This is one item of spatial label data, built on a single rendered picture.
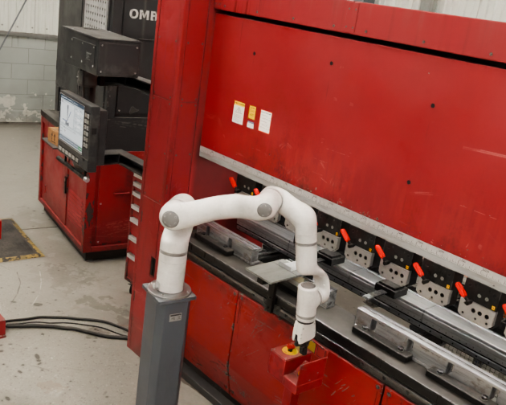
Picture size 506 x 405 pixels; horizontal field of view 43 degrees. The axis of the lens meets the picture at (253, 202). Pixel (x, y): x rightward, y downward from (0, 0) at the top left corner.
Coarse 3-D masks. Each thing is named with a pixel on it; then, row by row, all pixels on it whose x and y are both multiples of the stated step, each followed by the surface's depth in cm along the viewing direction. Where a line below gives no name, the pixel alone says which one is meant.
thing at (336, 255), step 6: (318, 252) 340; (324, 252) 338; (330, 252) 340; (336, 252) 341; (318, 258) 338; (324, 258) 337; (330, 258) 335; (336, 258) 336; (342, 258) 339; (330, 264) 335; (336, 264) 337
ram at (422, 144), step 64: (256, 64) 328; (320, 64) 296; (384, 64) 270; (448, 64) 248; (256, 128) 333; (320, 128) 300; (384, 128) 274; (448, 128) 251; (320, 192) 305; (384, 192) 277; (448, 192) 254
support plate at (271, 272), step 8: (264, 264) 321; (272, 264) 322; (256, 272) 310; (264, 272) 312; (272, 272) 313; (280, 272) 314; (288, 272) 316; (296, 272) 317; (264, 280) 305; (272, 280) 304; (280, 280) 307
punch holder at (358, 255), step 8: (352, 232) 293; (360, 232) 289; (368, 232) 286; (352, 240) 293; (360, 240) 290; (368, 240) 287; (376, 240) 284; (384, 240) 289; (352, 248) 294; (360, 248) 290; (368, 248) 287; (352, 256) 294; (360, 256) 291; (368, 256) 287; (376, 256) 289; (360, 264) 291; (368, 264) 288; (376, 264) 292
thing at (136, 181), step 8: (136, 176) 450; (136, 184) 451; (136, 192) 454; (136, 200) 457; (136, 208) 455; (136, 216) 459; (136, 224) 457; (136, 232) 462; (128, 240) 470; (136, 240) 459; (128, 248) 471; (128, 256) 470; (128, 264) 475; (128, 272) 476; (128, 280) 477
